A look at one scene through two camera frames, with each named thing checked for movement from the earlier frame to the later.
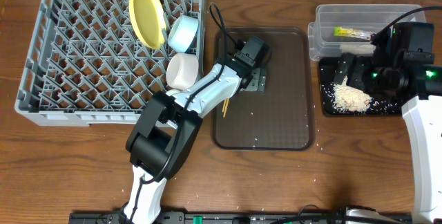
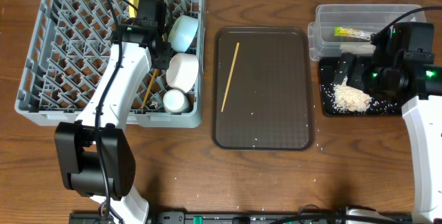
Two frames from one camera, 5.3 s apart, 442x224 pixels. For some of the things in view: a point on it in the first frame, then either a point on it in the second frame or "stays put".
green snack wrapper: (347, 32) stays put
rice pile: (348, 98) stays put
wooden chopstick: (226, 107) to (149, 88)
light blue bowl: (182, 32) stays put
